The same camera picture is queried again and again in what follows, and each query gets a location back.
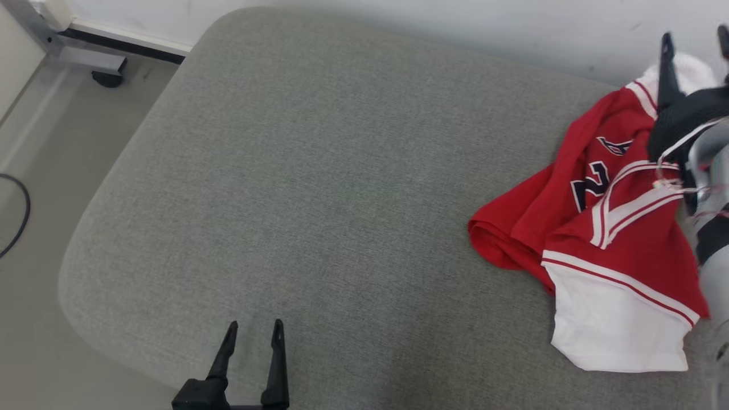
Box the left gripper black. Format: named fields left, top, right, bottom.
left=172, top=319, right=290, bottom=410

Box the grey fabric sofa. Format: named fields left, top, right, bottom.
left=57, top=7, right=729, bottom=410

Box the white and black baseboard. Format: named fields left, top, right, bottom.
left=60, top=19, right=193, bottom=64

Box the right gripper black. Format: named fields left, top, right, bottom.
left=646, top=24, right=729, bottom=167

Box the black floor cable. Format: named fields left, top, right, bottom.
left=0, top=173, right=31, bottom=260

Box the red jersey with white sleeves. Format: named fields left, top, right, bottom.
left=468, top=53, right=719, bottom=374

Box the grey metal frame leg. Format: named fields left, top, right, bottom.
left=0, top=0, right=128, bottom=77

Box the black rubber frame foot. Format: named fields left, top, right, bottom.
left=91, top=70, right=124, bottom=89

